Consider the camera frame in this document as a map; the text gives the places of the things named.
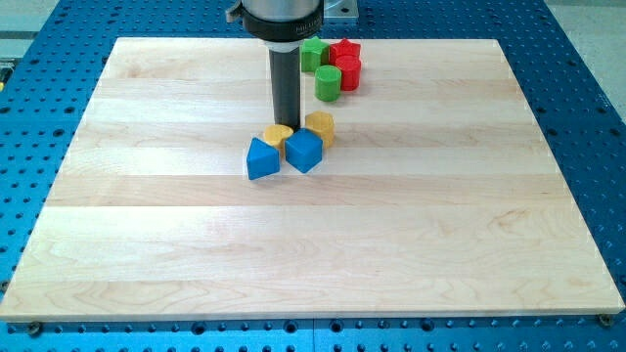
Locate green star block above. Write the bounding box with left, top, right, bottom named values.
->
left=300, top=36, right=330, bottom=72

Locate red star block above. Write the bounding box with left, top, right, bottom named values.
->
left=329, top=38, right=361, bottom=66

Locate blue cube block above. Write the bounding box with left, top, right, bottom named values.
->
left=285, top=128, right=323, bottom=173

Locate blue triangle block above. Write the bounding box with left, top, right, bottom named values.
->
left=246, top=137, right=281, bottom=180

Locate yellow hexagon block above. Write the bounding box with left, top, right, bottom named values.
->
left=305, top=110, right=335, bottom=149

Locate yellow heart block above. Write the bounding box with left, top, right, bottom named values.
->
left=262, top=124, right=293, bottom=156

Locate green cylinder block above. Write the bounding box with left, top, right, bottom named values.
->
left=315, top=65, right=341, bottom=102

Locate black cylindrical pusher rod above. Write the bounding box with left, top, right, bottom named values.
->
left=269, top=47, right=300, bottom=131

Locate red cylinder block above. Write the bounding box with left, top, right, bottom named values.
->
left=335, top=56, right=362, bottom=91

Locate light wooden board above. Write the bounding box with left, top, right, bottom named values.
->
left=1, top=37, right=624, bottom=322

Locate left corner clamp screw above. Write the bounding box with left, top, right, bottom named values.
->
left=24, top=322, right=43, bottom=337

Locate corner clamp screw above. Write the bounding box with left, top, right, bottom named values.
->
left=598, top=314, right=613, bottom=328
left=24, top=322, right=43, bottom=337

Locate right corner clamp screw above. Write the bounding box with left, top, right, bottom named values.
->
left=598, top=314, right=613, bottom=328

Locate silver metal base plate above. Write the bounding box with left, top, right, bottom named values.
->
left=324, top=0, right=359, bottom=22

